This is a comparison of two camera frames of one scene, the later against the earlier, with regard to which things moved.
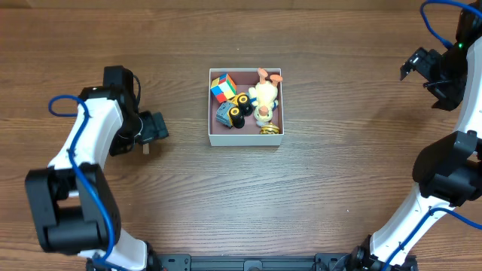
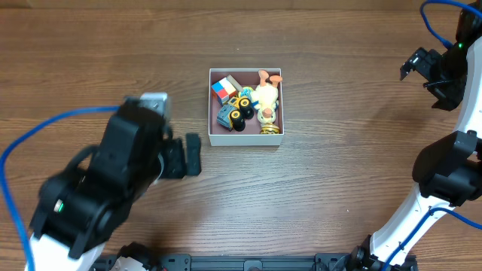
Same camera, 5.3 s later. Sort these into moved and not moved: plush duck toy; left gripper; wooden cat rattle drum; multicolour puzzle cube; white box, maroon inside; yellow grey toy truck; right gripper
Moved: multicolour puzzle cube; left gripper; wooden cat rattle drum
Not moved: plush duck toy; yellow grey toy truck; right gripper; white box, maroon inside
